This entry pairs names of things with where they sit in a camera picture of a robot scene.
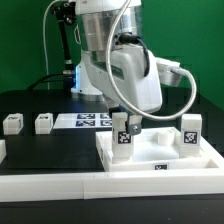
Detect black cables on table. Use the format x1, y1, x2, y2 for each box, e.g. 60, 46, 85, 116
26, 73, 75, 92

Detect white sheet with tags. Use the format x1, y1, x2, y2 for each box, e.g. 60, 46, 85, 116
54, 113, 112, 129

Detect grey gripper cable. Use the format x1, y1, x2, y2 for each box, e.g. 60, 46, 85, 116
105, 0, 198, 122

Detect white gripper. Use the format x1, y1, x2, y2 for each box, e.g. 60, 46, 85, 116
82, 46, 180, 136

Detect white cable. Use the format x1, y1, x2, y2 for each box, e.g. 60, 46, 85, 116
41, 0, 63, 90

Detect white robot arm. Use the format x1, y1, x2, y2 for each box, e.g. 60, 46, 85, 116
70, 0, 180, 135

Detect white left fence block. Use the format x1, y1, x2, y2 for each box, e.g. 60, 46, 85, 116
0, 140, 7, 164

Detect white square tabletop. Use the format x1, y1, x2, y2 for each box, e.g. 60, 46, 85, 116
96, 127, 224, 172

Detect white front fence bar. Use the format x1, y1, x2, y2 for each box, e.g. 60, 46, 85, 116
0, 168, 224, 202

